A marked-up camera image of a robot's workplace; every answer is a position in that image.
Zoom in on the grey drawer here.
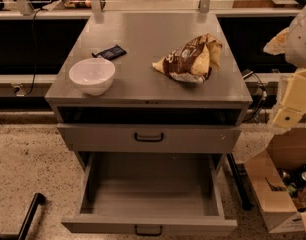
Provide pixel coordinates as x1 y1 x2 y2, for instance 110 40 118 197
62 153 237 237
57 123 241 153

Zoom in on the grey metal drawer cabinet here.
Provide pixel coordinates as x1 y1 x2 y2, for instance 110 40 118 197
46 12 251 165

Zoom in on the grey top drawer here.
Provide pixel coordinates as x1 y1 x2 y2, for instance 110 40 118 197
57 123 241 153

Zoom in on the brown yellow chip bag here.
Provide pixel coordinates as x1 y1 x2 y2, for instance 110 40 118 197
152 33 222 84

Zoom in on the cardboard box with cans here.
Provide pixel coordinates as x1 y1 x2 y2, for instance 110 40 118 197
244 128 306 233

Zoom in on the black metal leg right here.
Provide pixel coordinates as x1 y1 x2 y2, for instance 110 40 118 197
227 153 253 211

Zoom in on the black metal leg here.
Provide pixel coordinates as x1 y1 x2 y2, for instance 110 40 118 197
0 192 47 240
227 153 253 211

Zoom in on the dark blue snack bar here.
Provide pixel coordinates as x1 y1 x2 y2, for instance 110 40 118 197
91 45 126 61

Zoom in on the white ceramic bowl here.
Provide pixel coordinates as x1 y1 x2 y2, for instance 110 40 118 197
69 58 116 96

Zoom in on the black metal leg left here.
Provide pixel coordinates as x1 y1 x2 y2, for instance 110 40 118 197
0 192 47 240

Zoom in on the black cables right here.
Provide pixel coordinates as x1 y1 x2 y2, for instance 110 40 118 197
242 69 269 124

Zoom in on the black power cable left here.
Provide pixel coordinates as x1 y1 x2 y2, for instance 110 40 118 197
25 7 47 97

